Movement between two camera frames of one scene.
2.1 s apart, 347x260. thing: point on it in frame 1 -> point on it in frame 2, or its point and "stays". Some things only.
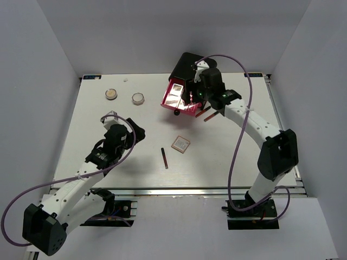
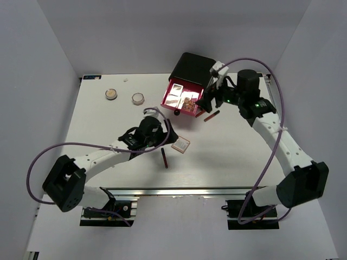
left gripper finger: (140, 132) -> (172, 136)
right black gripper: (190, 85) -> (205, 103)
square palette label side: (180, 144) stays
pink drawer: (172, 98) stays
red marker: (211, 116) stays
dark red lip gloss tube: (164, 157) stays
